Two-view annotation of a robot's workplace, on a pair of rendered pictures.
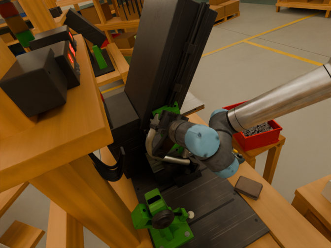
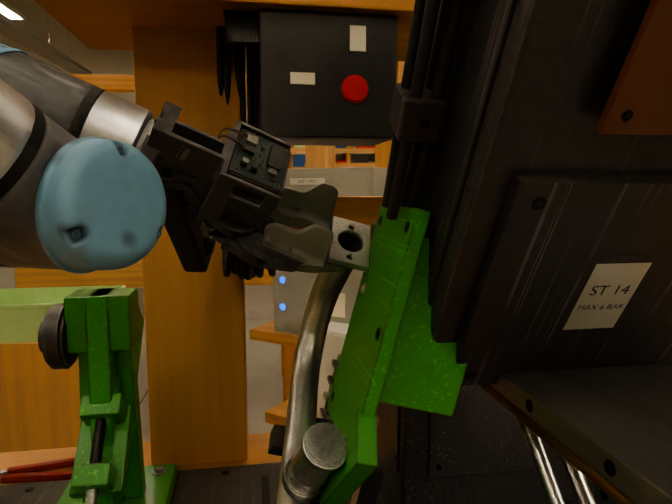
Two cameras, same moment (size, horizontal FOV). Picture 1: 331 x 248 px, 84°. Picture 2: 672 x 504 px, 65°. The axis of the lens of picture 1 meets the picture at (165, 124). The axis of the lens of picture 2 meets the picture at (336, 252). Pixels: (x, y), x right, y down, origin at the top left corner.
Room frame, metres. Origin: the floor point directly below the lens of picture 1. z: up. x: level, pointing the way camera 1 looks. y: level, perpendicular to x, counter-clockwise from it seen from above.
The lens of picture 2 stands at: (0.62, -0.48, 1.29)
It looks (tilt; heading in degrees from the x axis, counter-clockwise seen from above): 7 degrees down; 94
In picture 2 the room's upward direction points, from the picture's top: straight up
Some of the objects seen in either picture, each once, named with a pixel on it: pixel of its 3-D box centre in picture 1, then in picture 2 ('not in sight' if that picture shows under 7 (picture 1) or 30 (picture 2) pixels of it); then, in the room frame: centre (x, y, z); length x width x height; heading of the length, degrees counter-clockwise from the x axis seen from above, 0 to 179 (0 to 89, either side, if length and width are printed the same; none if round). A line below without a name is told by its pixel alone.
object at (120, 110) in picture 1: (126, 134); (492, 351); (0.78, 0.22, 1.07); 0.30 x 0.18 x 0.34; 13
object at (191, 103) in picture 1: (165, 113); (584, 385); (0.81, -0.02, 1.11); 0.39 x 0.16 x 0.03; 103
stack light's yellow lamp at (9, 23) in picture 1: (16, 24); not in sight; (0.76, 0.38, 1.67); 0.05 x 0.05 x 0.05
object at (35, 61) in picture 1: (40, 78); not in sight; (0.38, 0.21, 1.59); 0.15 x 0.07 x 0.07; 13
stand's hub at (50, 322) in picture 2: (163, 220); (57, 336); (0.26, 0.09, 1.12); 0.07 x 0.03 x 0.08; 103
